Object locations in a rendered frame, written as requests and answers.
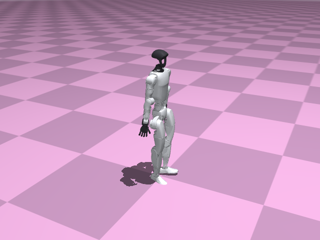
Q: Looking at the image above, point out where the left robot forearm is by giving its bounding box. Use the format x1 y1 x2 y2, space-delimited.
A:
163 93 169 107

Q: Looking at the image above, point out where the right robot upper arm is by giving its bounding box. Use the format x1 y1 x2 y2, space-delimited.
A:
145 74 157 105

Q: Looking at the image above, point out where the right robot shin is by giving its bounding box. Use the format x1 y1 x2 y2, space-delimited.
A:
151 148 163 178

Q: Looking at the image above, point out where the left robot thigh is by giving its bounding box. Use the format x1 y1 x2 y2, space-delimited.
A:
164 108 175 147

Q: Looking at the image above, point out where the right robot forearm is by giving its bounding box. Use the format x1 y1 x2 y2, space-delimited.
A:
143 99 152 124

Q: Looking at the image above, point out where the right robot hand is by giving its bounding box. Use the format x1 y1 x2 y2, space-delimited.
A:
138 119 151 137

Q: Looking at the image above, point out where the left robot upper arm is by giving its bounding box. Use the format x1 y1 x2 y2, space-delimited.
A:
165 68 171 93

